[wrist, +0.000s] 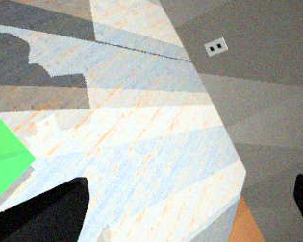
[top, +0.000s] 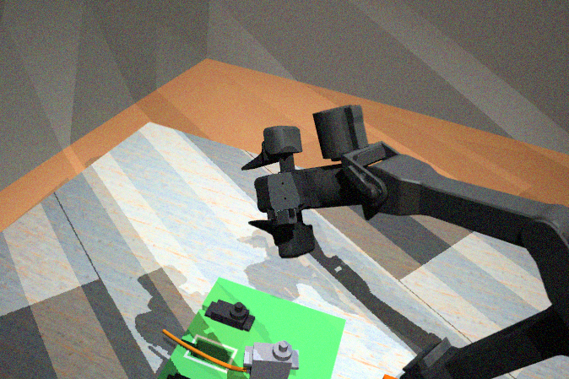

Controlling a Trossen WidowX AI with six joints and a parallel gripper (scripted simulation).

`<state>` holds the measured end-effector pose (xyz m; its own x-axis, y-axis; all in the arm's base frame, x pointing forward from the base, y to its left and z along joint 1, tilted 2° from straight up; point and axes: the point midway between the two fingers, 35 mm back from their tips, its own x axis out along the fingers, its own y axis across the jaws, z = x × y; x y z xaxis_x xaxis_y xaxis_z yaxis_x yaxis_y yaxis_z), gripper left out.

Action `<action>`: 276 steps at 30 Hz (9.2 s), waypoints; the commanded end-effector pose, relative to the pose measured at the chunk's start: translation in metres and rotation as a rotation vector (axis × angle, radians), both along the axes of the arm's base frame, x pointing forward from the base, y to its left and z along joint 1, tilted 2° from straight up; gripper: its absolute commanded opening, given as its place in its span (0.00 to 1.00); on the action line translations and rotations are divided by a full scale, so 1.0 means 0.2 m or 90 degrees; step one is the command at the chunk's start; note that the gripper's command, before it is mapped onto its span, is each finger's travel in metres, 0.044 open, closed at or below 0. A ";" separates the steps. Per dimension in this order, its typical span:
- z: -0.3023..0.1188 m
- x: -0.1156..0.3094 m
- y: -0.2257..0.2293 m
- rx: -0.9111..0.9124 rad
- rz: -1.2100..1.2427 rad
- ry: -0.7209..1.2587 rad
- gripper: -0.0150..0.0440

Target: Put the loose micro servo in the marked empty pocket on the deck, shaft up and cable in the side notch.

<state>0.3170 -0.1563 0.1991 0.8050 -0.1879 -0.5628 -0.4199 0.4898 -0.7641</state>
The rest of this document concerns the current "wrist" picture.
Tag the green rectangular block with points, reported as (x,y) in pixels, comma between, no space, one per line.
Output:
(14,157)

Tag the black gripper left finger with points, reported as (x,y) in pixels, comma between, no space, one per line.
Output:
(56,215)

